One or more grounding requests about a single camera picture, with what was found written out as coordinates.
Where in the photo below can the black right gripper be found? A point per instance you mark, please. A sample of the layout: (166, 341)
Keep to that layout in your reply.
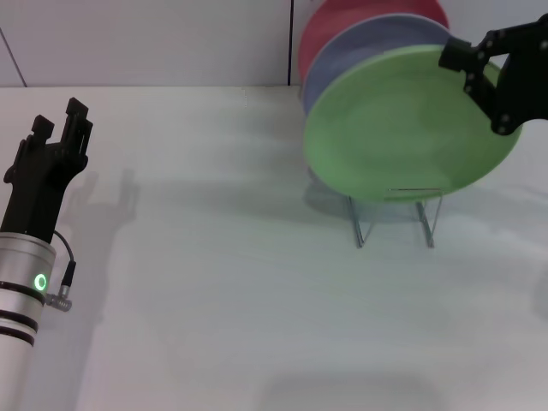
(528, 85)

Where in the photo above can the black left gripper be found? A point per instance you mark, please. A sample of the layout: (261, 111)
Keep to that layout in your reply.
(34, 192)

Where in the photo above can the green round plate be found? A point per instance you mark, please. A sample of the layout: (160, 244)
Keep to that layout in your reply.
(394, 128)

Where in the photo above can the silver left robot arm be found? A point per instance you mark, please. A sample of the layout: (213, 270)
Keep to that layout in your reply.
(19, 308)

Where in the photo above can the purple round plate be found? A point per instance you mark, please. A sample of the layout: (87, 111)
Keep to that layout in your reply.
(359, 47)

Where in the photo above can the red round plate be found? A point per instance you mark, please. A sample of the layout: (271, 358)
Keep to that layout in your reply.
(334, 21)

